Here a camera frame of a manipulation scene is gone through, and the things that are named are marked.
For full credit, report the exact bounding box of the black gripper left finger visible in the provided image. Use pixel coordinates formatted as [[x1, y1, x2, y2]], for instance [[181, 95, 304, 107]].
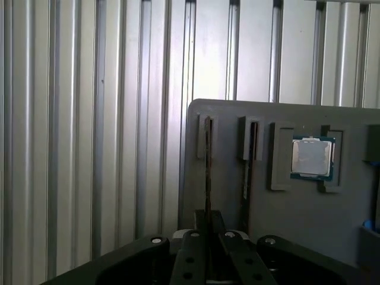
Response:
[[44, 209, 209, 285]]

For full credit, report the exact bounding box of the grey plastic parts rack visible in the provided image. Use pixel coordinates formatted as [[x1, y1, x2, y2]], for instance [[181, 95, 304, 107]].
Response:
[[178, 99, 380, 270]]

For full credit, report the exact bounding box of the RAM stick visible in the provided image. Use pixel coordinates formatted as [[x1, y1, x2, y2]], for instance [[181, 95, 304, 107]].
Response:
[[240, 121, 259, 235], [203, 116, 217, 281]]

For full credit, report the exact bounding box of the silver topped CPU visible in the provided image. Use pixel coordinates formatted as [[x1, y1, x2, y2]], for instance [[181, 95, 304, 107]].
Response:
[[290, 135, 337, 181]]

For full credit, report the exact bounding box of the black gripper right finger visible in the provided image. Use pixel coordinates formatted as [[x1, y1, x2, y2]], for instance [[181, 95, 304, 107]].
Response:
[[212, 210, 369, 285]]

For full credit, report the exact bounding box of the hard disk in blue carrier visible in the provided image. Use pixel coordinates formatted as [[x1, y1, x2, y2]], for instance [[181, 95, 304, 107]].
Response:
[[362, 218, 380, 232]]

